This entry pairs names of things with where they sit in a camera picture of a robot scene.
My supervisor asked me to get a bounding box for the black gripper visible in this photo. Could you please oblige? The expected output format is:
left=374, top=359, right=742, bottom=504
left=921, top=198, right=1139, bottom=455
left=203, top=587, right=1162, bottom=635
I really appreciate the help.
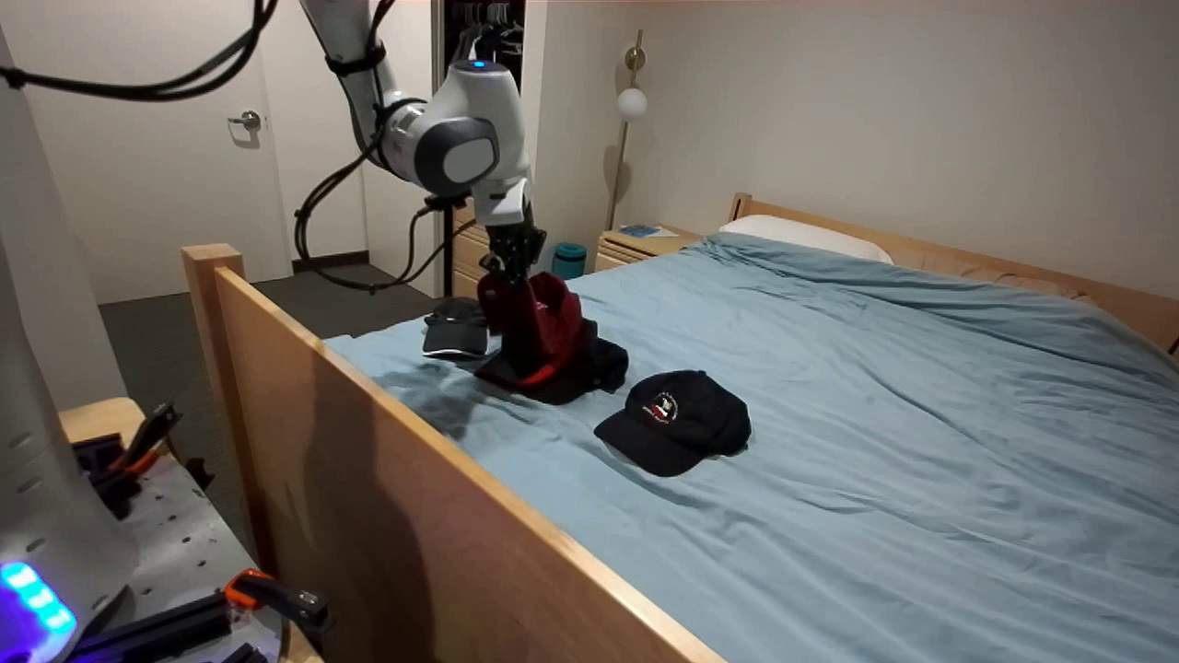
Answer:
left=483, top=185, right=545, bottom=282

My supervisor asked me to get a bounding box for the black cap white swoosh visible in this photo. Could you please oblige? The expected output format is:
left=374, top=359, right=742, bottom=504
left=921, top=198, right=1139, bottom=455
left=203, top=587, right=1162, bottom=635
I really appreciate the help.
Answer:
left=422, top=300, right=486, bottom=360

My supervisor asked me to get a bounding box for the black cap red white logo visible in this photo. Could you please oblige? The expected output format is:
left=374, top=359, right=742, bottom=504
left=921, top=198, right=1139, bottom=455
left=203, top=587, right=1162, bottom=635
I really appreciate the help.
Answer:
left=593, top=374, right=751, bottom=476

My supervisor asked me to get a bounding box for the black cap orange brim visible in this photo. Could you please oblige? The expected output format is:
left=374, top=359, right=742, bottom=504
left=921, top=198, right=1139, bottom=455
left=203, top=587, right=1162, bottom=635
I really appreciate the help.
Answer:
left=477, top=336, right=628, bottom=406

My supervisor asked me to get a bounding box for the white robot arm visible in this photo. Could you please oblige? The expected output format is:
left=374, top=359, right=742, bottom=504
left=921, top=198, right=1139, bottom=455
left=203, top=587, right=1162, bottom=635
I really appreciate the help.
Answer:
left=0, top=0, right=545, bottom=663

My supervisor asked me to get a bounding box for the teal round container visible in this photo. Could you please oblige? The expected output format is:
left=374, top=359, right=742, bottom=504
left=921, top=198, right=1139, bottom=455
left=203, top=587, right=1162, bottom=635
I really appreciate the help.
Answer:
left=551, top=242, right=585, bottom=282

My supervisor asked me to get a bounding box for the wooden nightstand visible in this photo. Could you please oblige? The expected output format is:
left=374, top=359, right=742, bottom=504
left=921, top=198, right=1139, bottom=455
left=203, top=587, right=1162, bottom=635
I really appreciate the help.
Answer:
left=593, top=225, right=696, bottom=274

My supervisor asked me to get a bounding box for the white pillow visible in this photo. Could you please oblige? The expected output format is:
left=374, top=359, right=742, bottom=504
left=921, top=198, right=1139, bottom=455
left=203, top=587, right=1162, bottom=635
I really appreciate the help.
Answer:
left=717, top=215, right=893, bottom=266

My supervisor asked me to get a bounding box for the white door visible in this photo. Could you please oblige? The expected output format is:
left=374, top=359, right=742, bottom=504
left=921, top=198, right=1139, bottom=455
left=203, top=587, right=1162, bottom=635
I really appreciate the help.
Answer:
left=0, top=0, right=288, bottom=301

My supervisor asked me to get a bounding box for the black orange clamp tool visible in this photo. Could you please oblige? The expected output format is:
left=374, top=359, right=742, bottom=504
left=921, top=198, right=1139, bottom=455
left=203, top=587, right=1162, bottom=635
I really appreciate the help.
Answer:
left=224, top=569, right=329, bottom=639

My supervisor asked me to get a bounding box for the perforated metal work table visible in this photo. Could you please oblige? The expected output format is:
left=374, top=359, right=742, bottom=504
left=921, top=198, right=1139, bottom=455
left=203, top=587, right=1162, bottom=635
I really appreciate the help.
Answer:
left=109, top=456, right=282, bottom=663

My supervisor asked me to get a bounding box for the blue bed sheet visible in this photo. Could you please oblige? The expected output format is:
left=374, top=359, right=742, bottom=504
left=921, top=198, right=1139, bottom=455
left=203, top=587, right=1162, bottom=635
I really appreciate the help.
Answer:
left=341, top=238, right=1179, bottom=663

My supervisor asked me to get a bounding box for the globe wall lamp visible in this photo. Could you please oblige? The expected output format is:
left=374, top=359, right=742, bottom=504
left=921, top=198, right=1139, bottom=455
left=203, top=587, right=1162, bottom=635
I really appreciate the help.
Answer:
left=611, top=34, right=648, bottom=198

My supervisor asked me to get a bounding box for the wooden bed frame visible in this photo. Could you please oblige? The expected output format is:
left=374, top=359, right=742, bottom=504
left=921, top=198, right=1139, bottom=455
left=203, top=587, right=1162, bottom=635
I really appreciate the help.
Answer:
left=187, top=203, right=1179, bottom=663

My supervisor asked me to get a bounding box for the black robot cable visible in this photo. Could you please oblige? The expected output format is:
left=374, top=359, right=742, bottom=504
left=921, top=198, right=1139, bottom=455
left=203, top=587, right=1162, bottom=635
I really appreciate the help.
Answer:
left=0, top=0, right=494, bottom=294

